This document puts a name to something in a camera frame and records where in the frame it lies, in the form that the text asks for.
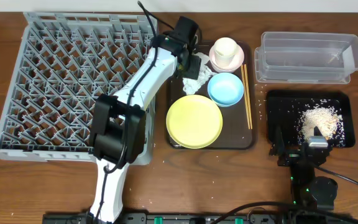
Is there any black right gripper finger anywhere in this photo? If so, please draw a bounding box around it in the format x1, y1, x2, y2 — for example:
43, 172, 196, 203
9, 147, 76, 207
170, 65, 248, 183
308, 126, 328, 147
269, 126, 285, 156

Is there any white paper napkin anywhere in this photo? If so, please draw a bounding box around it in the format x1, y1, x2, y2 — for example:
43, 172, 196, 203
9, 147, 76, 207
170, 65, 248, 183
183, 52, 216, 95

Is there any light blue plastic bowl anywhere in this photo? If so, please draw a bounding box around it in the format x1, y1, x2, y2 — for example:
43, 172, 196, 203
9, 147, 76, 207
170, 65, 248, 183
207, 73, 244, 107

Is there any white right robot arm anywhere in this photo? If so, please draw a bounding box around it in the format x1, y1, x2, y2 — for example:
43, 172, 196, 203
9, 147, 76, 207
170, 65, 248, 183
269, 126, 338, 211

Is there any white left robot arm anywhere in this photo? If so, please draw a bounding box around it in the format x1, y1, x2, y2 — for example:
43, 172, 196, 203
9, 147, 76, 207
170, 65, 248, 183
86, 17, 201, 223

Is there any black food waste tray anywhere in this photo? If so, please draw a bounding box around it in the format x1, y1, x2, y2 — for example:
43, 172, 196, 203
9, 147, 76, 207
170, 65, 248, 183
266, 90, 356, 147

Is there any clear plastic waste bin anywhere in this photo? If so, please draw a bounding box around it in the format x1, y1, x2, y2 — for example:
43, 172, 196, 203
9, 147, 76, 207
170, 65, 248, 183
254, 32, 358, 84

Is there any pile of white rice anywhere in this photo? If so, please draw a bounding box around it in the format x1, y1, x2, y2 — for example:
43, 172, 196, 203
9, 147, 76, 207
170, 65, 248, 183
296, 107, 345, 147

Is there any pink plastic bowl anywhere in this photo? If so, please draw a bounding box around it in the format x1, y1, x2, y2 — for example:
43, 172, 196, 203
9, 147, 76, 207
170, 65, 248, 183
209, 44, 244, 73

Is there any cream plastic cup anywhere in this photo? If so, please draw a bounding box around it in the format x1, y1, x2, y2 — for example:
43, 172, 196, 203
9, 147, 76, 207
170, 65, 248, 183
214, 37, 237, 67

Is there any dark brown serving tray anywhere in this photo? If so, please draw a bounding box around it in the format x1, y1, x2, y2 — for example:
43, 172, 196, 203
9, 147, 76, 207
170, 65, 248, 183
167, 41, 257, 150

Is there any left wooden chopstick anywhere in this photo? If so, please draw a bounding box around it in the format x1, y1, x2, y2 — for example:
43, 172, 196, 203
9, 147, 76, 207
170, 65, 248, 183
241, 65, 250, 129

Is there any wooden chopstick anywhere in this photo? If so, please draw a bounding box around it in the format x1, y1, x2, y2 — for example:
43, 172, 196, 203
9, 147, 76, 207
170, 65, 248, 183
243, 64, 253, 129
241, 65, 250, 129

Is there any yellow plastic plate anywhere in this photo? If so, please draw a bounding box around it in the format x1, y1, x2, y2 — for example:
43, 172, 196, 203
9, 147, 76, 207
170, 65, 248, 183
166, 95, 223, 149

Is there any right wooden chopstick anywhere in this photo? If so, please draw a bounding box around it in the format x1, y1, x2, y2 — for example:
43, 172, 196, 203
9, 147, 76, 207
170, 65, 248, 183
243, 64, 253, 129

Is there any grey plastic dish rack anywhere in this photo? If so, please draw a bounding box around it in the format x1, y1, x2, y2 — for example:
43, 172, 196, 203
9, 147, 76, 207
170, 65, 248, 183
0, 12, 158, 162

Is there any black power cable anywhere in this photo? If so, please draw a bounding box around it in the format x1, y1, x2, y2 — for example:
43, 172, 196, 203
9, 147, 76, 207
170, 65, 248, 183
208, 164, 358, 224

